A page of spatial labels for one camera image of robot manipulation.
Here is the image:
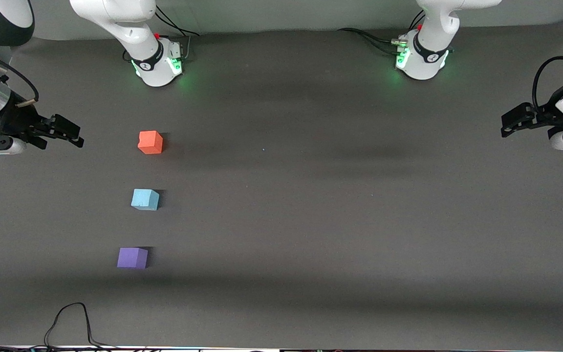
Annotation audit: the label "orange foam block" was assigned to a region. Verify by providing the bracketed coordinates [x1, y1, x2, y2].
[138, 131, 164, 155]

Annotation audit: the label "light blue foam block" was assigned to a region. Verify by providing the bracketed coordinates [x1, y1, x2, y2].
[131, 189, 160, 211]

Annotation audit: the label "purple foam block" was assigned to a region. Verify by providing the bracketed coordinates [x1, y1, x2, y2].
[117, 247, 149, 269]

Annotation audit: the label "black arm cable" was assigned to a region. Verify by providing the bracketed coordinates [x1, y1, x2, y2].
[0, 44, 41, 107]
[532, 56, 563, 112]

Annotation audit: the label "thin black looped cable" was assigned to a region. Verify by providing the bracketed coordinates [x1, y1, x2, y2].
[43, 303, 116, 350]

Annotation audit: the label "black left base cables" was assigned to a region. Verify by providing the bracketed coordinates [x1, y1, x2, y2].
[336, 10, 426, 55]

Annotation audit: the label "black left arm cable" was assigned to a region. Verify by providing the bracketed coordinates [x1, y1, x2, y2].
[532, 56, 563, 112]

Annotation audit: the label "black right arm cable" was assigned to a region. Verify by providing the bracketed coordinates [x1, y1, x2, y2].
[0, 44, 41, 107]

